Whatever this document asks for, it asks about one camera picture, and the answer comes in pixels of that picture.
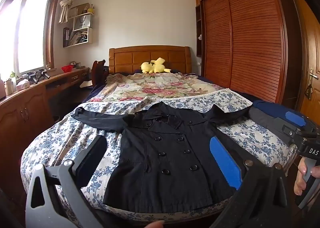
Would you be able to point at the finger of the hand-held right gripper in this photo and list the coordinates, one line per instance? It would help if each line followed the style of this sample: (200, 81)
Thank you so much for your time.
(290, 133)
(295, 118)

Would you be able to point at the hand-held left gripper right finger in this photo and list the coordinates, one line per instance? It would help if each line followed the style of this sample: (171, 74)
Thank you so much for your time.
(225, 160)

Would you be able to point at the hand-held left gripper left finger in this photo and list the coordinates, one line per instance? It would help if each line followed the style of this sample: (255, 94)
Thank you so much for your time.
(92, 158)

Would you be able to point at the black double-breasted coat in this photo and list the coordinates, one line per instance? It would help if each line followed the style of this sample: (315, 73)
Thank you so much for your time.
(170, 158)

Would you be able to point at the person's right hand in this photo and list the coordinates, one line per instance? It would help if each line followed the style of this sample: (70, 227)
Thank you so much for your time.
(300, 178)

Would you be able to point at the person's left hand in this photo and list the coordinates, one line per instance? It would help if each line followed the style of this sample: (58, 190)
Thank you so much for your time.
(153, 225)

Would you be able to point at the blue folded garment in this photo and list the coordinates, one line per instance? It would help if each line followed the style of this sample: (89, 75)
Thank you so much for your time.
(270, 108)

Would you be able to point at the grey folded garment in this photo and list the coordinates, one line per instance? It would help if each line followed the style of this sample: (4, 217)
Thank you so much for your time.
(265, 120)

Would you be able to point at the blue floral bedsheet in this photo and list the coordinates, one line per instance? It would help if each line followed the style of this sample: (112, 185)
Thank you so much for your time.
(62, 138)

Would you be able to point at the wooden door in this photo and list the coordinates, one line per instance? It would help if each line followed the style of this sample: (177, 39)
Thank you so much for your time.
(312, 50)

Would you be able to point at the beige paper sheet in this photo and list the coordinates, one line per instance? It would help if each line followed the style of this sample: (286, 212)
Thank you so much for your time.
(86, 84)

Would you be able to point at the wooden desk with cabinets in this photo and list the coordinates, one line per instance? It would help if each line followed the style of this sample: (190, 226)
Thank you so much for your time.
(22, 113)

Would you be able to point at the wooden chair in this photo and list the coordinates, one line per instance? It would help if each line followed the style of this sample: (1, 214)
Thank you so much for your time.
(96, 70)

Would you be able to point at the wooden slatted wardrobe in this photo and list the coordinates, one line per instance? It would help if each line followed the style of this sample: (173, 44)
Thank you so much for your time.
(250, 42)

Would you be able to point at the pink floral blanket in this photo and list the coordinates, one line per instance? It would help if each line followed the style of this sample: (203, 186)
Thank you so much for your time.
(150, 87)

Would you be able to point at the red bowl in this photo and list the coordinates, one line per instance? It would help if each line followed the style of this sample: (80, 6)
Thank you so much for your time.
(67, 68)

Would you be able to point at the steel bowl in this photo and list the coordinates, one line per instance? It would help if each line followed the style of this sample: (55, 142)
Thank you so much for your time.
(72, 63)

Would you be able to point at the black grey devices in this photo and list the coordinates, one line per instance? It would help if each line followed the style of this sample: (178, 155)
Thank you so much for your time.
(35, 76)

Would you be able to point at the white tissue pack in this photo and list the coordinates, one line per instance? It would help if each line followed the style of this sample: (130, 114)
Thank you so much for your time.
(23, 84)

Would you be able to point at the wooden bed headboard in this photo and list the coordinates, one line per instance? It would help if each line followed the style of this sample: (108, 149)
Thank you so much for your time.
(130, 59)

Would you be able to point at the white bottle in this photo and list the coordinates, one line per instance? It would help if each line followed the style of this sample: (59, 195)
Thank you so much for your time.
(10, 87)

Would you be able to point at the yellow plush toy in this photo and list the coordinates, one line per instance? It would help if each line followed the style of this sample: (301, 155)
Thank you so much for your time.
(152, 66)

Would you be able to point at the green cap bottle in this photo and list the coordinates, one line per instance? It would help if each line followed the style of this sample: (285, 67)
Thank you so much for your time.
(12, 75)

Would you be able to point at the stack of papers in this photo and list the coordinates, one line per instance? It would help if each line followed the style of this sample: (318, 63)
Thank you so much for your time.
(78, 37)

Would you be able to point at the black binders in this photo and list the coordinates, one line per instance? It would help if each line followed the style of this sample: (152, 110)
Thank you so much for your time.
(66, 36)

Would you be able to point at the white paper bag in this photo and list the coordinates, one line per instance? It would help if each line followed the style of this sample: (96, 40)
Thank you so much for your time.
(83, 22)

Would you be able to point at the wood-framed window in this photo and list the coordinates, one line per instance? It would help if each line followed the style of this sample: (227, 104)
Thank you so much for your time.
(30, 30)

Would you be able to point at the small yellow object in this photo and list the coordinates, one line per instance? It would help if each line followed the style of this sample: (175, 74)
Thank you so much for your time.
(90, 10)

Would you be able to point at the brown paper bag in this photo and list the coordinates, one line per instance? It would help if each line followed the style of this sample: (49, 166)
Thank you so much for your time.
(77, 10)

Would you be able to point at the beige tied curtain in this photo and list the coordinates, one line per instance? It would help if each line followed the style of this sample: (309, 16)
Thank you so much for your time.
(65, 5)

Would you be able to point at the white wall shelf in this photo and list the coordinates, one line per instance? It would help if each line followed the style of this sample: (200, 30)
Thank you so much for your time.
(89, 35)

